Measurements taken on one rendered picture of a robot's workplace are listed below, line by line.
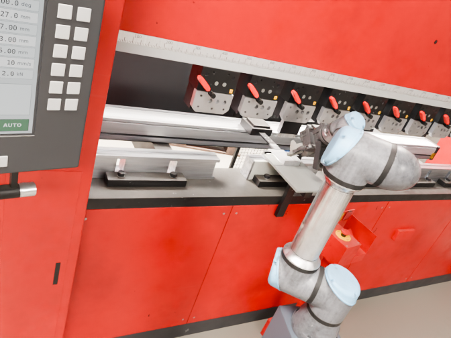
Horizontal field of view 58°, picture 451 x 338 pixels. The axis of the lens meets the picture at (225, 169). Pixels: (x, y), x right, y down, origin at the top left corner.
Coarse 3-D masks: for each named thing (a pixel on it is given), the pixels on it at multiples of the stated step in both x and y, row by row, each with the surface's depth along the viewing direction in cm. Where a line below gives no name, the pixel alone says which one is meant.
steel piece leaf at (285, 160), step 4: (272, 152) 178; (276, 152) 179; (276, 156) 175; (280, 156) 176; (284, 156) 178; (288, 156) 179; (280, 160) 173; (284, 160) 174; (288, 160) 175; (292, 160) 177; (284, 164) 170; (288, 164) 171; (292, 164) 172; (296, 164) 173
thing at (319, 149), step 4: (320, 140) 156; (316, 144) 156; (320, 144) 155; (324, 144) 156; (316, 148) 156; (320, 148) 155; (324, 148) 156; (316, 152) 156; (320, 152) 156; (316, 156) 156; (320, 156) 156; (316, 160) 156; (320, 160) 157; (316, 164) 157; (320, 164) 157; (316, 168) 157; (320, 168) 158
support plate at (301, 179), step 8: (272, 160) 171; (296, 160) 179; (280, 168) 167; (288, 168) 169; (296, 168) 172; (304, 168) 174; (288, 176) 163; (296, 176) 165; (304, 176) 167; (312, 176) 170; (296, 184) 159; (304, 184) 161; (312, 184) 163; (320, 184) 166
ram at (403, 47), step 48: (144, 0) 116; (192, 0) 121; (240, 0) 128; (288, 0) 135; (336, 0) 143; (384, 0) 152; (432, 0) 162; (144, 48) 124; (240, 48) 138; (288, 48) 146; (336, 48) 155; (384, 48) 166; (432, 48) 178; (384, 96) 182
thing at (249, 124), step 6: (246, 120) 195; (252, 120) 194; (258, 120) 197; (246, 126) 193; (252, 126) 191; (258, 126) 191; (264, 126) 193; (252, 132) 190; (258, 132) 192; (264, 132) 194; (270, 132) 195; (264, 138) 188; (270, 144) 184; (276, 144) 186
